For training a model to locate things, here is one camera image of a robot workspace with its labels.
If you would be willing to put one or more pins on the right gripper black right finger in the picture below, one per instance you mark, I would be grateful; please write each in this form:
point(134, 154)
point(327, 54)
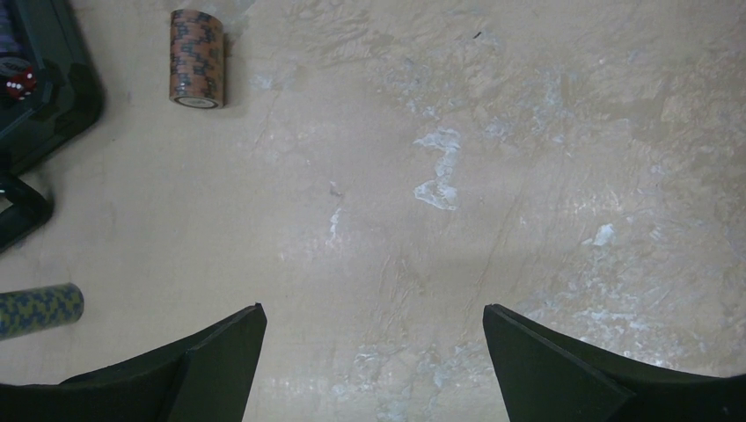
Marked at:
point(548, 376)

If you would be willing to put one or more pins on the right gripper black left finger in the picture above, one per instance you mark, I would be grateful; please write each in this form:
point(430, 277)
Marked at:
point(206, 376)

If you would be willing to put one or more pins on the grey poker chip stack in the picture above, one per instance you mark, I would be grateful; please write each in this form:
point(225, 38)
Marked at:
point(28, 311)

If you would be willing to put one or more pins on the brown poker chip stack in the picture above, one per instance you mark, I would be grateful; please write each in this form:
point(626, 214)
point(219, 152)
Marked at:
point(196, 59)

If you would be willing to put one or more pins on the red die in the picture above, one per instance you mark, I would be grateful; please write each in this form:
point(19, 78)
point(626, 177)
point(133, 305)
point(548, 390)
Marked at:
point(22, 85)

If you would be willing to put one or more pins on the black poker set case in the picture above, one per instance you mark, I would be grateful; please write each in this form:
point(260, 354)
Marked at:
point(68, 99)

